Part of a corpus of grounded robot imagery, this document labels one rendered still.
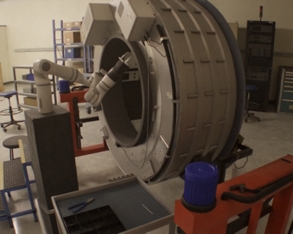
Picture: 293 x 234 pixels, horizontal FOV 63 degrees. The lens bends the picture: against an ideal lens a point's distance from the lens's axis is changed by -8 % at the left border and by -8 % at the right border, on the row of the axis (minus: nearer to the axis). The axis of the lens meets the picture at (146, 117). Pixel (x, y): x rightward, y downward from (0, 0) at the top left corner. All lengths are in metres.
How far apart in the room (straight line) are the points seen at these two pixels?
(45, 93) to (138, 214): 0.89
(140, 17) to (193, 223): 1.03
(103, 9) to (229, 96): 1.13
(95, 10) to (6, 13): 8.90
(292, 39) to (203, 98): 5.66
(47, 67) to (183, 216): 1.13
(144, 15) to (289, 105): 5.00
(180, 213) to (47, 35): 8.62
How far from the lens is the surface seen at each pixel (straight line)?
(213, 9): 1.74
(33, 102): 5.92
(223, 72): 1.51
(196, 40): 1.46
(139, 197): 1.52
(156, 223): 1.31
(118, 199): 1.51
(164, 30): 1.38
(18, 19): 10.28
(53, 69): 1.61
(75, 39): 7.86
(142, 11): 1.45
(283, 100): 6.01
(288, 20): 6.91
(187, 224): 0.95
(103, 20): 1.98
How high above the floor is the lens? 1.53
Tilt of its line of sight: 17 degrees down
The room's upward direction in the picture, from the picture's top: straight up
